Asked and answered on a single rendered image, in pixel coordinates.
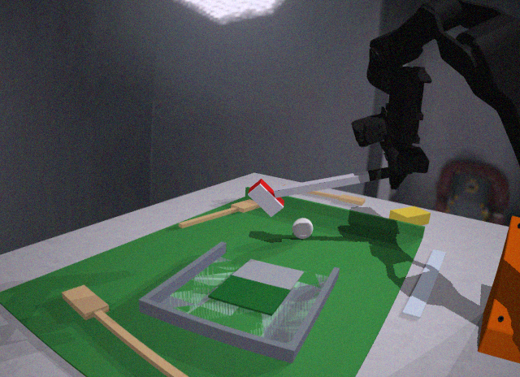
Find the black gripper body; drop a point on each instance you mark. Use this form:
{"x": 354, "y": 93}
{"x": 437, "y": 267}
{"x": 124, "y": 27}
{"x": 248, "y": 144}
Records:
{"x": 403, "y": 156}

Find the yellow rectangular block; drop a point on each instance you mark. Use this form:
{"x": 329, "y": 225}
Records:
{"x": 412, "y": 215}

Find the white golf ball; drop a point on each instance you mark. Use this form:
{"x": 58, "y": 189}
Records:
{"x": 302, "y": 228}

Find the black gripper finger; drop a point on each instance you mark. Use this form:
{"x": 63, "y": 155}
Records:
{"x": 396, "y": 177}
{"x": 384, "y": 147}

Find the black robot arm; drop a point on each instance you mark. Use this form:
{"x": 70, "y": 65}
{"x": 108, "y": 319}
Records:
{"x": 487, "y": 55}

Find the green putting mat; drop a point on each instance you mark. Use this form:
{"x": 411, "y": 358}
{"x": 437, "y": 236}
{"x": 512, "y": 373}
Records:
{"x": 373, "y": 265}

